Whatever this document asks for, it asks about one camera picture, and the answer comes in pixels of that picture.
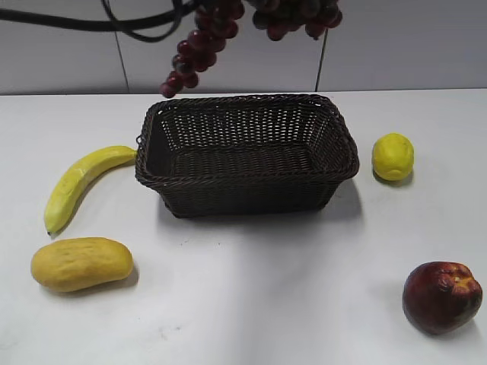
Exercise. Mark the purple red grape bunch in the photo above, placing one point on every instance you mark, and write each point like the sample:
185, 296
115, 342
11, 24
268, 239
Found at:
216, 23

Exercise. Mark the dark brown woven basket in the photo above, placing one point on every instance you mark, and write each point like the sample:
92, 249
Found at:
250, 154

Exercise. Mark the yellow lemon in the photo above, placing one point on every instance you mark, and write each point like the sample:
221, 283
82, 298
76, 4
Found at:
392, 157

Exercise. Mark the yellow banana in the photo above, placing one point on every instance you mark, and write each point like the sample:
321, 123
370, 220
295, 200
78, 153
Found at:
76, 179

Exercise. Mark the yellow mango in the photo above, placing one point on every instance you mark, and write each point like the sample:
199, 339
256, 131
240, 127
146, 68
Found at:
76, 264

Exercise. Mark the dark red apple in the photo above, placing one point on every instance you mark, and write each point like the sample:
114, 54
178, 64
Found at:
439, 297

